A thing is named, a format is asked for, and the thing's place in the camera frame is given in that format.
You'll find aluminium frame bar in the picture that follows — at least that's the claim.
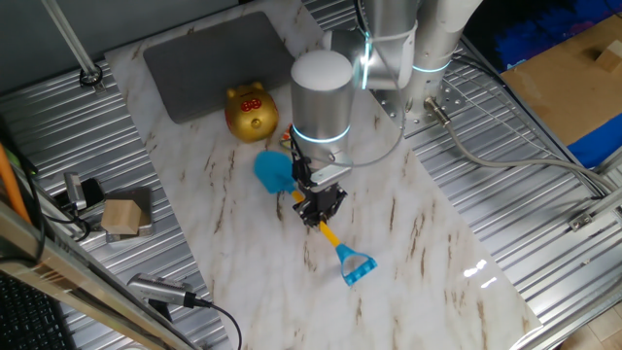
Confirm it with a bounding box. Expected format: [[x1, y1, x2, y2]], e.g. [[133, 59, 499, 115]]
[[0, 201, 195, 350]]

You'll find grey fabric laptop sleeve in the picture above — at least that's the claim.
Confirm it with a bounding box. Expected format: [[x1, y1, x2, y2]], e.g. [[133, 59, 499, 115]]
[[142, 11, 301, 124]]

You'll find blue plastic sheet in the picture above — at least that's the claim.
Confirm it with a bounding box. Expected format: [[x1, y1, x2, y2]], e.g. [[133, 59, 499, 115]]
[[567, 124, 622, 169]]

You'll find white marble pattern board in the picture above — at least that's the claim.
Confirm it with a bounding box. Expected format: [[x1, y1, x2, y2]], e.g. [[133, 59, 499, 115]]
[[104, 0, 543, 350]]

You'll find silver ridged camera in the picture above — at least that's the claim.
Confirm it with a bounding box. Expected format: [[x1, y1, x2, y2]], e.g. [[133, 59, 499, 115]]
[[126, 272, 197, 308]]

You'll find orange pole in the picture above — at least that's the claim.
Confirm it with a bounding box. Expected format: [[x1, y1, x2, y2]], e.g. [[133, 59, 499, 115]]
[[0, 143, 33, 225]]

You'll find black camera cable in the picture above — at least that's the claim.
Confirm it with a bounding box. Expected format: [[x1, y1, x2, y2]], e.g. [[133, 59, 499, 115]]
[[193, 297, 243, 350]]

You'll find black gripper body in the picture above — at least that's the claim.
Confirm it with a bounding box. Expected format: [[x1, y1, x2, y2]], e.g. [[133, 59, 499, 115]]
[[303, 184, 347, 216]]

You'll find blue yellow toy shovel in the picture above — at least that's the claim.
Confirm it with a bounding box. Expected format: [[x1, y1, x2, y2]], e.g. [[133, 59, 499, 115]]
[[253, 150, 378, 287]]

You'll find light wooden cube block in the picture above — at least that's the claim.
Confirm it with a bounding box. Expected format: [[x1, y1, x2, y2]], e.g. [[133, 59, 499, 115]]
[[100, 198, 143, 236]]

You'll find small wooden block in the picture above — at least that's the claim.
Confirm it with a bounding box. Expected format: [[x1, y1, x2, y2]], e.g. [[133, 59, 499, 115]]
[[595, 39, 622, 74]]

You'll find small silver camera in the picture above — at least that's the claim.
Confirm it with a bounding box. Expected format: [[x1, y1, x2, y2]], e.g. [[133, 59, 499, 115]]
[[63, 171, 87, 211]]

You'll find thick grey base cable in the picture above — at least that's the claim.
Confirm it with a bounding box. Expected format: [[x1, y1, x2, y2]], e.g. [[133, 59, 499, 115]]
[[423, 95, 618, 195]]

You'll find golden piggy bank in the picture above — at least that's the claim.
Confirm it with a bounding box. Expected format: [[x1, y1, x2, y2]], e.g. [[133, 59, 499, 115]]
[[224, 81, 281, 144]]

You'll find brown cardboard box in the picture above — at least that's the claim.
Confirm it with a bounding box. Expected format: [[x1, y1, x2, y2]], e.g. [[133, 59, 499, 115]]
[[500, 13, 622, 147]]

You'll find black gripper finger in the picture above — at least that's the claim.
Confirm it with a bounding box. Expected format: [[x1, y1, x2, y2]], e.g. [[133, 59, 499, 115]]
[[320, 190, 349, 226], [292, 199, 320, 228]]

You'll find black keyboard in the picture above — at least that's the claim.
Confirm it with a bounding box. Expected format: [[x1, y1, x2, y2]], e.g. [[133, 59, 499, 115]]
[[0, 271, 77, 350]]

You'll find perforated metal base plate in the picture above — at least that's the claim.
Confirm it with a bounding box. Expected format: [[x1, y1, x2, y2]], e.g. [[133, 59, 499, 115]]
[[368, 72, 467, 140]]

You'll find slanted aluminium pole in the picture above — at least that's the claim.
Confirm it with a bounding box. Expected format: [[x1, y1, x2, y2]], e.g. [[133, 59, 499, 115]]
[[41, 0, 106, 93]]

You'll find small metal corner bracket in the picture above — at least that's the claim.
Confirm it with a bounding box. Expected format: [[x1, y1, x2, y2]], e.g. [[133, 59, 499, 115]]
[[567, 211, 597, 232]]

